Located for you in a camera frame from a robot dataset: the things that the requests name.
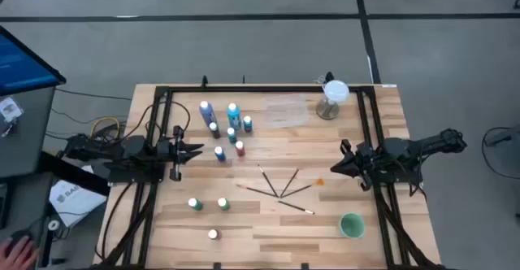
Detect white printed booklet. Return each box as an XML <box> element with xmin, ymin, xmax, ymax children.
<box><xmin>48</xmin><ymin>164</ymin><xmax>107</xmax><ymax>229</ymax></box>

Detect black paintbrush orange bristles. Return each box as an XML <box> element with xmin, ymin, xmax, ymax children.
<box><xmin>236</xmin><ymin>184</ymin><xmax>280</xmax><ymax>199</ymax></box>
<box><xmin>279</xmin><ymin>177</ymin><xmax>326</xmax><ymax>199</ymax></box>

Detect black left wrist camera cable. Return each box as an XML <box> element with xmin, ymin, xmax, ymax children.
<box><xmin>121</xmin><ymin>100</ymin><xmax>192</xmax><ymax>142</ymax></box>

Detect thin black paintbrush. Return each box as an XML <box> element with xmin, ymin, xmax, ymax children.
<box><xmin>257</xmin><ymin>163</ymin><xmax>280</xmax><ymax>198</ymax></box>
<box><xmin>279</xmin><ymin>168</ymin><xmax>301</xmax><ymax>198</ymax></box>

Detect large teal paint bottle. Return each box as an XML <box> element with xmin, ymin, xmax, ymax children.
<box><xmin>226</xmin><ymin>102</ymin><xmax>242</xmax><ymax>131</ymax></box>

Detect clear plastic bin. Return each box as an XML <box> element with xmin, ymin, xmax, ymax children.
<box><xmin>264</xmin><ymin>94</ymin><xmax>310</xmax><ymax>129</ymax></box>

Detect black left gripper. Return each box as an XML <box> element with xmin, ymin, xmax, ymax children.
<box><xmin>157</xmin><ymin>125</ymin><xmax>206</xmax><ymax>182</ymax></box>

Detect large lavender paint bottle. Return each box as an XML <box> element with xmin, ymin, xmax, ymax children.
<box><xmin>198</xmin><ymin>100</ymin><xmax>219</xmax><ymax>128</ymax></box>

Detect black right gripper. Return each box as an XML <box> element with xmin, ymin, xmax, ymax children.
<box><xmin>330</xmin><ymin>138</ymin><xmax>377</xmax><ymax>193</ymax></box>

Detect mint green cup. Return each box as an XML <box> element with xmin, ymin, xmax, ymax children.
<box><xmin>339</xmin><ymin>212</ymin><xmax>366</xmax><ymax>239</ymax></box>

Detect grey cabinet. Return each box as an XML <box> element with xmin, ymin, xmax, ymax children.
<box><xmin>0</xmin><ymin>85</ymin><xmax>57</xmax><ymax>180</ymax></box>

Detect black computer mouse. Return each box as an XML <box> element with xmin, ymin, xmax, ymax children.
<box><xmin>10</xmin><ymin>229</ymin><xmax>36</xmax><ymax>253</ymax></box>

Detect black paintbrush silver ferrule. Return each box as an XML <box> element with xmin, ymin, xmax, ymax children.
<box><xmin>277</xmin><ymin>200</ymin><xmax>316</xmax><ymax>216</ymax></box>

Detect white brass mushroom table lamp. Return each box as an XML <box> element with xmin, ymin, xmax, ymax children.
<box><xmin>315</xmin><ymin>79</ymin><xmax>350</xmax><ymax>121</ymax></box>

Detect black desk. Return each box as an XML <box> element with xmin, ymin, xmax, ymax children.
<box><xmin>0</xmin><ymin>150</ymin><xmax>111</xmax><ymax>270</ymax></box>

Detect black monitor blue screen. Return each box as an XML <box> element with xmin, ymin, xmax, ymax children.
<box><xmin>0</xmin><ymin>24</ymin><xmax>67</xmax><ymax>97</ymax></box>

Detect person's hand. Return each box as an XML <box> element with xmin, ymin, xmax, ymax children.
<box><xmin>0</xmin><ymin>236</ymin><xmax>40</xmax><ymax>270</ymax></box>

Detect white sticker label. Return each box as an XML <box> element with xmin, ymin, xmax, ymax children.
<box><xmin>0</xmin><ymin>97</ymin><xmax>24</xmax><ymax>124</ymax></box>

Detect black aluminium table frame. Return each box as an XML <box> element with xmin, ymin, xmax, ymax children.
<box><xmin>92</xmin><ymin>83</ymin><xmax>448</xmax><ymax>270</ymax></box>

